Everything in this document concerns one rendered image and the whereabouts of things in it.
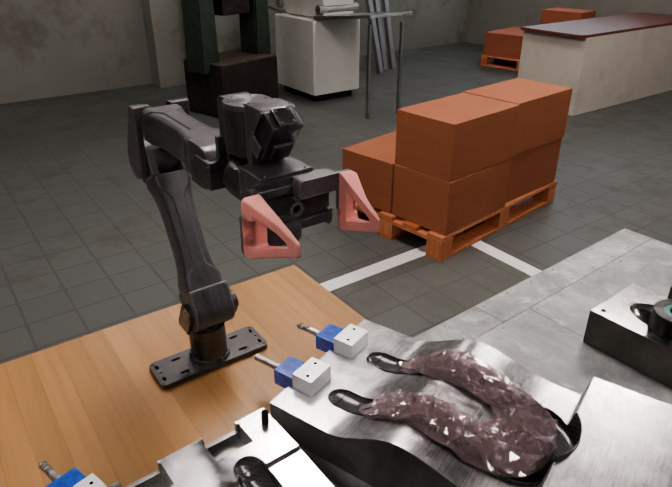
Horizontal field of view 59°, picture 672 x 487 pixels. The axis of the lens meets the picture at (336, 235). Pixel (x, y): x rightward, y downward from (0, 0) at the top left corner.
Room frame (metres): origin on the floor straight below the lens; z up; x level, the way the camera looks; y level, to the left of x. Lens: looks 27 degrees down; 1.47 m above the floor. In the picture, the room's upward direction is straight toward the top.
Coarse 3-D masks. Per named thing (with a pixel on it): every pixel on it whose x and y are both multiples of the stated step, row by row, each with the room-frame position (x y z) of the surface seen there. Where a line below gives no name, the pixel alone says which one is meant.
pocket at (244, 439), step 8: (232, 432) 0.59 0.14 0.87; (240, 432) 0.59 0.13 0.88; (216, 440) 0.57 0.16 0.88; (224, 440) 0.57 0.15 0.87; (232, 440) 0.58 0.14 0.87; (240, 440) 0.58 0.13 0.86; (248, 440) 0.57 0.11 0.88; (208, 448) 0.56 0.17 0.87; (216, 448) 0.57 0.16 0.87; (224, 448) 0.57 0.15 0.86; (232, 448) 0.57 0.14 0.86; (216, 456) 0.56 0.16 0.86; (224, 456) 0.56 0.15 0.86
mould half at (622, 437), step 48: (384, 336) 0.83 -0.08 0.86; (336, 384) 0.71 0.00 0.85; (384, 384) 0.70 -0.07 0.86; (432, 384) 0.66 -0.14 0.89; (528, 384) 0.68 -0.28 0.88; (288, 432) 0.65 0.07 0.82; (336, 432) 0.60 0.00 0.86; (384, 432) 0.57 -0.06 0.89; (624, 432) 0.55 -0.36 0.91; (384, 480) 0.55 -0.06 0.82; (432, 480) 0.51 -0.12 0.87; (480, 480) 0.51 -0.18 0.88; (576, 480) 0.48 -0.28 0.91; (624, 480) 0.48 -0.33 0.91
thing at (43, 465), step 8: (40, 464) 0.57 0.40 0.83; (48, 464) 0.58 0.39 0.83; (48, 472) 0.56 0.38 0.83; (56, 472) 0.56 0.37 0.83; (72, 472) 0.55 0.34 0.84; (80, 472) 0.55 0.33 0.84; (56, 480) 0.54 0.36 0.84; (64, 480) 0.54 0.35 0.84; (72, 480) 0.54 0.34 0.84; (80, 480) 0.54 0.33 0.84; (88, 480) 0.53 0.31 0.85; (96, 480) 0.53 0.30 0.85
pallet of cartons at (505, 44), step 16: (544, 16) 7.52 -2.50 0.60; (560, 16) 7.37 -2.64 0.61; (576, 16) 7.23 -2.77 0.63; (592, 16) 7.38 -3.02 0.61; (496, 32) 7.61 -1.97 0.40; (512, 32) 7.61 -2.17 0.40; (496, 48) 7.52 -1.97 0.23; (512, 48) 7.38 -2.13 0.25; (480, 64) 7.64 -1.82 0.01; (512, 64) 7.68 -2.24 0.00
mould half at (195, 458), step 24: (264, 432) 0.57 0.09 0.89; (168, 456) 0.53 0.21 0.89; (192, 456) 0.53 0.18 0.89; (240, 456) 0.53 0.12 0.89; (264, 456) 0.53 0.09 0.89; (288, 456) 0.54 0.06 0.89; (192, 480) 0.50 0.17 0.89; (216, 480) 0.50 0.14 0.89; (288, 480) 0.50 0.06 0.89; (312, 480) 0.50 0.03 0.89
